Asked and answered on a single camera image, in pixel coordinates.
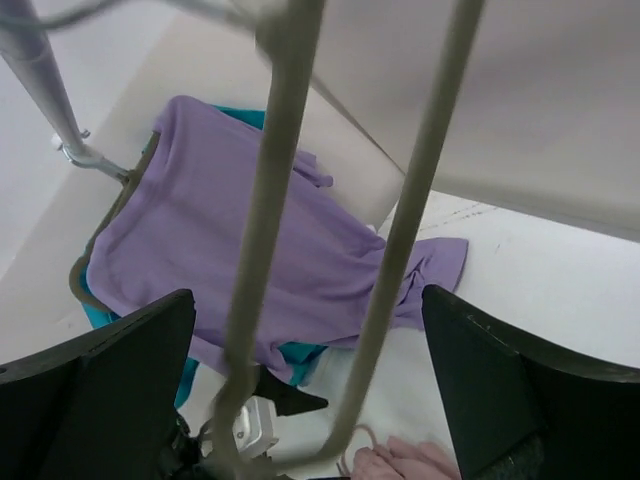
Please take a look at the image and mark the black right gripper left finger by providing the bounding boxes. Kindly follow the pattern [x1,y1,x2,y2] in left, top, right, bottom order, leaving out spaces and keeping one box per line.
[1,289,195,479]

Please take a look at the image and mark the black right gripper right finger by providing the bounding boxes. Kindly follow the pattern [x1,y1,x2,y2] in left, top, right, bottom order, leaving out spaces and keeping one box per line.
[422,286,639,479]

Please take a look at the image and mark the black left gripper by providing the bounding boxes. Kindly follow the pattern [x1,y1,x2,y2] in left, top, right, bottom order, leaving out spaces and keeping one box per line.
[164,365,328,479]

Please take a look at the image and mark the pink trousers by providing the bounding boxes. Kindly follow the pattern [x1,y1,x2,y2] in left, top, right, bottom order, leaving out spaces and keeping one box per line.
[336,424,462,480]

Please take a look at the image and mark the grey clothes hanger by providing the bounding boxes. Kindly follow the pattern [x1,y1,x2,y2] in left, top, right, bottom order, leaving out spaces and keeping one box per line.
[213,1,485,479]

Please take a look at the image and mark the grey hanger with purple garment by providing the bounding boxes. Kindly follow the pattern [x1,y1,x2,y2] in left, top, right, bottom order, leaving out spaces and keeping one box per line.
[68,131,160,312]

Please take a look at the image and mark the teal hanging garment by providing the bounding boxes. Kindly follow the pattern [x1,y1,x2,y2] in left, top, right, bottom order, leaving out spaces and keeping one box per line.
[82,104,331,411]

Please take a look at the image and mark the purple hanging garment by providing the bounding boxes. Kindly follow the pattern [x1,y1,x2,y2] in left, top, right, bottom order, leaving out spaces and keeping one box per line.
[87,94,470,387]

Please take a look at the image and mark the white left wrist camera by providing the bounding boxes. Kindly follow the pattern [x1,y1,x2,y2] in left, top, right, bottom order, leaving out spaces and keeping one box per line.
[199,394,281,459]

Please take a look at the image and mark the silver horizontal rack rail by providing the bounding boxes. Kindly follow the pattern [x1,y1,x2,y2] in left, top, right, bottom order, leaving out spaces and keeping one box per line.
[1,27,88,155]

